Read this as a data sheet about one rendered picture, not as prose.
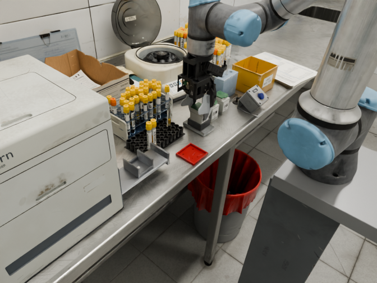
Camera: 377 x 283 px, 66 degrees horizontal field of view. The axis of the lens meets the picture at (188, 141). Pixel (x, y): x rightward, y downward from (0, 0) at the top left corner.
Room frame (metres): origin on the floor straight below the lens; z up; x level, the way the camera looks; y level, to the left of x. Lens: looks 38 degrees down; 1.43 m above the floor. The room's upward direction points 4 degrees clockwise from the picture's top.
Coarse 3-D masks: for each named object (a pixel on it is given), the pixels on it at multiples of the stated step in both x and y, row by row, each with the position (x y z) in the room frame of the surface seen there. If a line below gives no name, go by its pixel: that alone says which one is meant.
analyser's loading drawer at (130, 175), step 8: (152, 144) 0.61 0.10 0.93; (152, 152) 0.60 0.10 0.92; (160, 152) 0.60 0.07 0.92; (168, 152) 0.59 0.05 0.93; (136, 160) 0.57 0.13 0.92; (144, 160) 0.56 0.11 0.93; (152, 160) 0.54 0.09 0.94; (160, 160) 0.58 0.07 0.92; (168, 160) 0.58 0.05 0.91; (120, 168) 0.53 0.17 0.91; (128, 168) 0.53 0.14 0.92; (136, 168) 0.51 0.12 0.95; (144, 168) 0.54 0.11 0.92; (152, 168) 0.54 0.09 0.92; (120, 176) 0.51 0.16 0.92; (128, 176) 0.51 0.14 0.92; (136, 176) 0.51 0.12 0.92; (144, 176) 0.51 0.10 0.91; (128, 184) 0.48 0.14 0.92
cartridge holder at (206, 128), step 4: (188, 120) 0.78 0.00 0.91; (192, 120) 0.78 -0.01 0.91; (208, 120) 0.78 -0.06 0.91; (184, 124) 0.79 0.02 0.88; (188, 124) 0.78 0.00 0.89; (192, 124) 0.77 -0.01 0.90; (196, 124) 0.76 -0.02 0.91; (200, 124) 0.76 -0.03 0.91; (204, 124) 0.77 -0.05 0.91; (208, 124) 0.79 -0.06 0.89; (188, 128) 0.78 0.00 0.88; (192, 128) 0.77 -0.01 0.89; (196, 128) 0.76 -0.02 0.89; (200, 128) 0.75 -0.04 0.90; (204, 128) 0.77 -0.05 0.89; (208, 128) 0.77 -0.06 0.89; (212, 128) 0.77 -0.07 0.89; (196, 132) 0.76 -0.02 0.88; (200, 132) 0.75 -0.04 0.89; (204, 132) 0.75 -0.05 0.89; (208, 132) 0.76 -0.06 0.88
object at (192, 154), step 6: (192, 144) 0.69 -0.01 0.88; (180, 150) 0.66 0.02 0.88; (186, 150) 0.67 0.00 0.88; (192, 150) 0.67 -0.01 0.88; (198, 150) 0.67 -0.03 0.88; (204, 150) 0.66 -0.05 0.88; (180, 156) 0.63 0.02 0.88; (186, 156) 0.64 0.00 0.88; (192, 156) 0.64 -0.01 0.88; (198, 156) 0.64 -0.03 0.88; (204, 156) 0.64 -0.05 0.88; (192, 162) 0.61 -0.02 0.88
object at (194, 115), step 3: (192, 108) 0.78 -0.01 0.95; (192, 111) 0.78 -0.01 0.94; (195, 111) 0.78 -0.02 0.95; (192, 114) 0.78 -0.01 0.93; (195, 114) 0.77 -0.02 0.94; (198, 114) 0.77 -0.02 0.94; (192, 117) 0.78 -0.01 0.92; (195, 117) 0.77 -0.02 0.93; (198, 117) 0.77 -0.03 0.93; (201, 117) 0.76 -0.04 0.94; (195, 120) 0.77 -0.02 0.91; (198, 120) 0.77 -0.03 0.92; (201, 120) 0.76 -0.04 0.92; (204, 120) 0.77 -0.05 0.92; (201, 123) 0.76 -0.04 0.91
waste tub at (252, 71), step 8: (232, 64) 1.09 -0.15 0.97; (240, 64) 1.13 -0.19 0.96; (248, 64) 1.18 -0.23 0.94; (256, 64) 1.17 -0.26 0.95; (264, 64) 1.15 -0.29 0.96; (272, 64) 1.12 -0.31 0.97; (240, 72) 1.07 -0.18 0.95; (248, 72) 1.05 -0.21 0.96; (256, 72) 1.16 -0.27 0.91; (264, 72) 1.03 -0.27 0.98; (272, 72) 1.08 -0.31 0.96; (240, 80) 1.06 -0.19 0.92; (248, 80) 1.04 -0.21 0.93; (256, 80) 1.02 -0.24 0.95; (264, 80) 1.04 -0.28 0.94; (272, 80) 1.09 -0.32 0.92; (240, 88) 1.06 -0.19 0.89; (248, 88) 1.04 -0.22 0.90; (264, 88) 1.05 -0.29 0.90
